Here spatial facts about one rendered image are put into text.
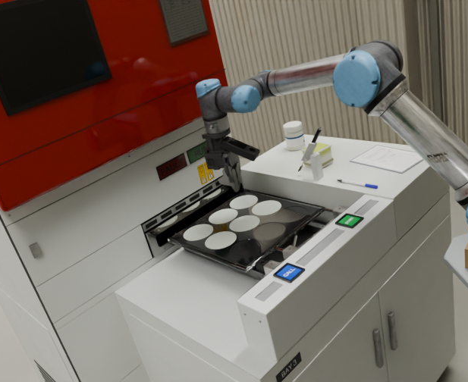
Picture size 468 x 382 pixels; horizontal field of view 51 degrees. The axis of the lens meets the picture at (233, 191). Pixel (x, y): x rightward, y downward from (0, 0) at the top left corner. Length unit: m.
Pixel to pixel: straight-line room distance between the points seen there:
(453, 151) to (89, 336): 1.14
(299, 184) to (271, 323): 0.64
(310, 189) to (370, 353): 0.53
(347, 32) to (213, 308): 2.64
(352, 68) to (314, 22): 2.62
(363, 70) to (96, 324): 1.06
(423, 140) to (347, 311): 0.50
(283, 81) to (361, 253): 0.52
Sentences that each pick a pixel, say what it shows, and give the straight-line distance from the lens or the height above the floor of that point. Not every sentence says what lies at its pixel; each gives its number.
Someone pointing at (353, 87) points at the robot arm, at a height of 1.34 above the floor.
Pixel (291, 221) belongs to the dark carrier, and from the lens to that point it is 1.52.
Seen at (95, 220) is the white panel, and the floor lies 1.06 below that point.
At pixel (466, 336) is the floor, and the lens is 2.42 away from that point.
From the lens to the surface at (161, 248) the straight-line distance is 1.64.
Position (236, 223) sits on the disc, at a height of 0.90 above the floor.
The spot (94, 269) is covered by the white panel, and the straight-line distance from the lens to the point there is 1.54.
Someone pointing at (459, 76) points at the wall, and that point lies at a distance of 3.50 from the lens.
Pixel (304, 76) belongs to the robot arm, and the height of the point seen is 1.33.
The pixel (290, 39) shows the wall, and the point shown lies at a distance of 3.88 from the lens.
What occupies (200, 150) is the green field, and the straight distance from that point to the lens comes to 1.68.
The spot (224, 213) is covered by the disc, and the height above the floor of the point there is 0.90.
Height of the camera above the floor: 1.65
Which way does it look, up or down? 25 degrees down
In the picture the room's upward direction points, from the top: 14 degrees counter-clockwise
